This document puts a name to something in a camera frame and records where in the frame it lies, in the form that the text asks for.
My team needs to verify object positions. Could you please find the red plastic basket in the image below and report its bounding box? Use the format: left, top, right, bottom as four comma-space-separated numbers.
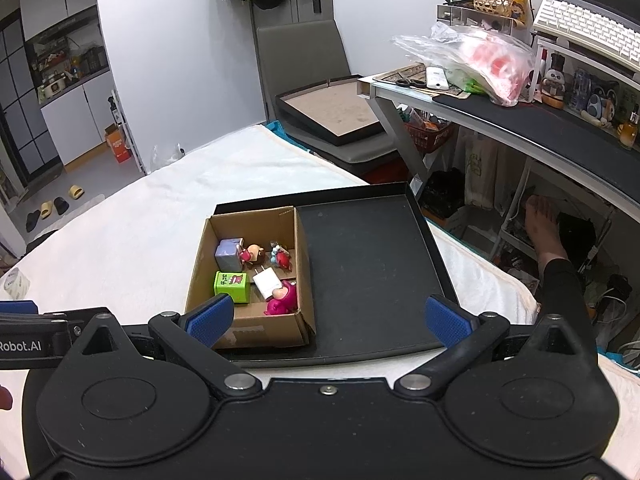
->
402, 119, 457, 157

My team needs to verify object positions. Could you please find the panda figure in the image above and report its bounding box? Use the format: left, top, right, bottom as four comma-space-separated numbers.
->
541, 67, 568, 108

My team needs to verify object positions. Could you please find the black framed cardboard tray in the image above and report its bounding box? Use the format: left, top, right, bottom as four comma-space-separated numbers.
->
275, 74, 386, 147

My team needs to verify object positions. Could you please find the girl doll figure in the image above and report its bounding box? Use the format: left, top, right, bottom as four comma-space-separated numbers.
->
239, 241, 294, 270

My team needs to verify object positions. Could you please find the pink toy figure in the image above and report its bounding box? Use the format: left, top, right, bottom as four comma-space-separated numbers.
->
263, 280, 299, 317

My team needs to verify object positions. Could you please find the white charger plug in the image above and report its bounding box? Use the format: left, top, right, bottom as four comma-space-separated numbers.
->
251, 266, 284, 299

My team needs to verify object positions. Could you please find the white drawer organiser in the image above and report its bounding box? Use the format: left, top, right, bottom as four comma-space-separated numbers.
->
436, 4, 531, 36

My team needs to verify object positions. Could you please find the wicker basket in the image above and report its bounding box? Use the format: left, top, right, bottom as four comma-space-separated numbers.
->
471, 0, 513, 17

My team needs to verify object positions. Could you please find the orange cardboard box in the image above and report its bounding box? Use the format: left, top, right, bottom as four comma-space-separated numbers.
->
104, 123, 133, 163

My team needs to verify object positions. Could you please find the grey chair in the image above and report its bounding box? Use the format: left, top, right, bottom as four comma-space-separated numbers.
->
256, 20, 401, 163

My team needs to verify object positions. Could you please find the brown cardboard box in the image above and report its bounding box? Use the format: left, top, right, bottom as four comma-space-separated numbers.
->
185, 205, 317, 351

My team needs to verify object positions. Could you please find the white desk shelf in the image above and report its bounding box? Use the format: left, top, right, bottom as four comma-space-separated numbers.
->
530, 30, 640, 126

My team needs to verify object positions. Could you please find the amber bottle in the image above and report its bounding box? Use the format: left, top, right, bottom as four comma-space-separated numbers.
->
617, 112, 640, 150

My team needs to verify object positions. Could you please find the white phone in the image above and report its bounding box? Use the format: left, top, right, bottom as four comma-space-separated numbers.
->
425, 65, 449, 91

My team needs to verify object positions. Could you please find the white slim rack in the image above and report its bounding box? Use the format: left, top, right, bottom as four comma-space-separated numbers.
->
107, 89, 146, 173

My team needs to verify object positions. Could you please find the clear plastic bag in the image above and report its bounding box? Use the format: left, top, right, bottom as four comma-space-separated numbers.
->
150, 141, 185, 168

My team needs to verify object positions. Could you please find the person's leg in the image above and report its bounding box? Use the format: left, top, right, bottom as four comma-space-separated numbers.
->
537, 255, 601, 361

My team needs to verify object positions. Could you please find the white cabinet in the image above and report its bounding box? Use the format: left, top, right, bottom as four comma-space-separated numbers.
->
17, 0, 123, 166

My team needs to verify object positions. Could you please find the person's foot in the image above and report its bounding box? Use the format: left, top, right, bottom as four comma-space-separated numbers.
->
522, 195, 571, 268

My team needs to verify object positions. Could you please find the black framed glass door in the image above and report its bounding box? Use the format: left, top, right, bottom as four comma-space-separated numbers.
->
0, 12, 66, 186

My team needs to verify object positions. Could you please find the white keyboard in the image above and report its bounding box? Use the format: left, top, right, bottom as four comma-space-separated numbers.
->
531, 0, 640, 73

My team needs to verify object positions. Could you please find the black shallow tray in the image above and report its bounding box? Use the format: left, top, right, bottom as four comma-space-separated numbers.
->
214, 181, 461, 368

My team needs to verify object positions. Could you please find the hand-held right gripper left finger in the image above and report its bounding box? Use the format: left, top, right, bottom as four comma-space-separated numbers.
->
75, 294, 261, 400

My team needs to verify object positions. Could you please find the black topped desk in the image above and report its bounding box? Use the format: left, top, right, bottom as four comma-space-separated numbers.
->
357, 72, 640, 221

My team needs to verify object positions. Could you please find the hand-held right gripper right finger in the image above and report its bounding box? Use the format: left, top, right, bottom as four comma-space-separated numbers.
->
395, 295, 593, 400

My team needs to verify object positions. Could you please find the clear plastic bags pile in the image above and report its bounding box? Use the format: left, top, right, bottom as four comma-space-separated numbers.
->
392, 22, 538, 107

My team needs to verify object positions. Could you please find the green cube toy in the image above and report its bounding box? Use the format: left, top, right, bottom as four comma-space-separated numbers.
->
213, 270, 252, 306

